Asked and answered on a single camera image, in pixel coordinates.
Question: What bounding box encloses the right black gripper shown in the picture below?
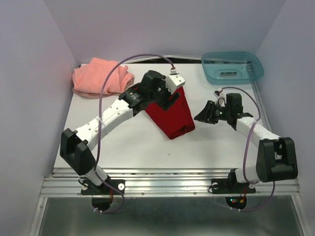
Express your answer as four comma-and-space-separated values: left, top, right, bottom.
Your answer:
193, 100, 230, 124

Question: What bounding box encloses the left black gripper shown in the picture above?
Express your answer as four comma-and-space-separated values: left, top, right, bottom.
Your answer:
149, 77, 180, 112

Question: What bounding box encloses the red pleated skirt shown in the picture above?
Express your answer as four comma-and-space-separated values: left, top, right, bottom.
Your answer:
145, 87, 195, 140

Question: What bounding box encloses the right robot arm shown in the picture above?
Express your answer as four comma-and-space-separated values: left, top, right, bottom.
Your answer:
194, 91, 298, 192

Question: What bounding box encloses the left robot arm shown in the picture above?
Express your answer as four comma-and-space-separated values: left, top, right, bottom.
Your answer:
60, 70, 186, 194

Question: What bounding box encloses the teal plastic bin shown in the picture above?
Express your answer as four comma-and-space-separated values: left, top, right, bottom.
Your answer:
201, 52, 264, 85

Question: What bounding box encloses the pink folded skirt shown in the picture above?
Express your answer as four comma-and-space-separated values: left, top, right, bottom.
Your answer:
72, 58, 134, 99

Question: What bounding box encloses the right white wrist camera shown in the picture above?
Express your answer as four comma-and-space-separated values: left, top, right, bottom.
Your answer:
214, 89, 226, 106

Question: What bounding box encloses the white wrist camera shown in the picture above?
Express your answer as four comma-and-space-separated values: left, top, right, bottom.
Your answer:
214, 89, 226, 106
165, 73, 186, 94

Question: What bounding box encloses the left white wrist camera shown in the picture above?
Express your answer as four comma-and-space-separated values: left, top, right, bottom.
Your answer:
165, 73, 186, 94

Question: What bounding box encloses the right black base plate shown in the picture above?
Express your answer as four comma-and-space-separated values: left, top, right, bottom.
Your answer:
208, 178, 256, 194

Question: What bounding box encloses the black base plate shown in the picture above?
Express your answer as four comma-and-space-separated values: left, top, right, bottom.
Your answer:
78, 178, 126, 196
208, 178, 256, 194

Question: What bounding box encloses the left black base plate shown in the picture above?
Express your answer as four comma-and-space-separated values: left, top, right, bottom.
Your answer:
78, 178, 126, 196

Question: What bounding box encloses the aluminium rail frame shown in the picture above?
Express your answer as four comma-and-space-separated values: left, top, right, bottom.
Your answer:
30, 157, 312, 236

